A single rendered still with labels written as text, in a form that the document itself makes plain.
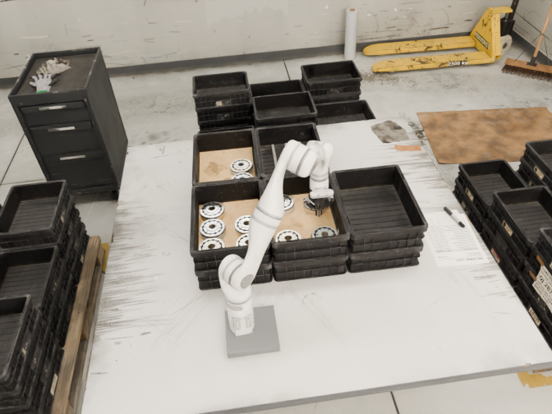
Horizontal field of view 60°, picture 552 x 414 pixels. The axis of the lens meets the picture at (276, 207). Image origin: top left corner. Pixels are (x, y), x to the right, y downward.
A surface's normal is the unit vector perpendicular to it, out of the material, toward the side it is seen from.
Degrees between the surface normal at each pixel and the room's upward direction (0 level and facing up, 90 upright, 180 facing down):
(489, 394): 0
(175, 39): 90
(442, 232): 0
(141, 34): 90
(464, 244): 0
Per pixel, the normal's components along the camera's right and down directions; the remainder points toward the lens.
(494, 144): -0.01, -0.74
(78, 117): 0.13, 0.66
